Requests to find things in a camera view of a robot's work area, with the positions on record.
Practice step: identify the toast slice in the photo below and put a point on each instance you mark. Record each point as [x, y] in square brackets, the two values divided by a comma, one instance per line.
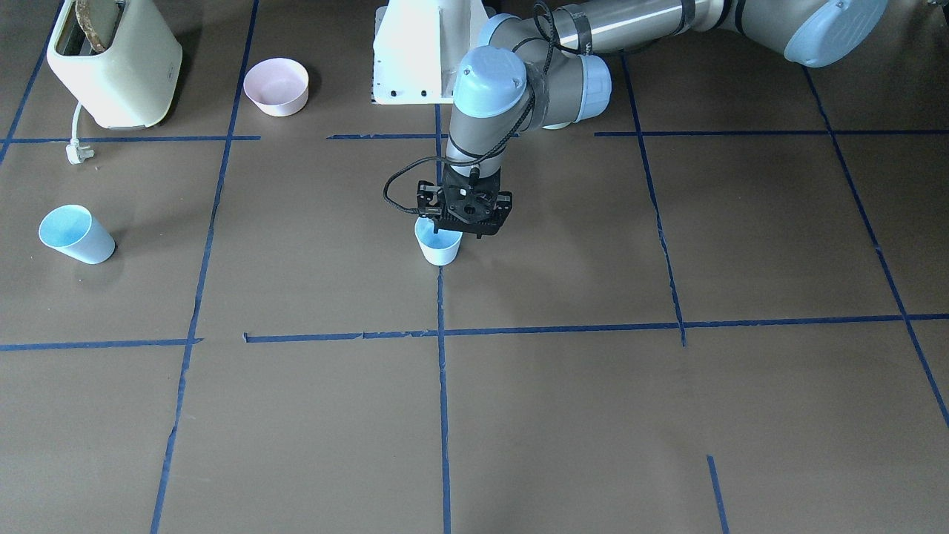
[98, 21]

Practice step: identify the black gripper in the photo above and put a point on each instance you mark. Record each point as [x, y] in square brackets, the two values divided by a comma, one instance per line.
[425, 199]

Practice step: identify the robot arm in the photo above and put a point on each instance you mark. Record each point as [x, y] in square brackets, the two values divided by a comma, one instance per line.
[550, 70]

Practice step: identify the light blue cup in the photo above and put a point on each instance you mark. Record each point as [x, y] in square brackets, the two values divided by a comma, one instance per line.
[73, 231]
[438, 249]

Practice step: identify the pink bowl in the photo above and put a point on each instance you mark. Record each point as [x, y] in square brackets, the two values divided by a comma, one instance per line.
[278, 86]

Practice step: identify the cream toaster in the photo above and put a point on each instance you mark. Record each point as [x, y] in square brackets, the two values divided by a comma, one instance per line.
[131, 85]

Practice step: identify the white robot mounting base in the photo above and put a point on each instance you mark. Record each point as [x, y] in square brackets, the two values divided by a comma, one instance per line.
[418, 46]

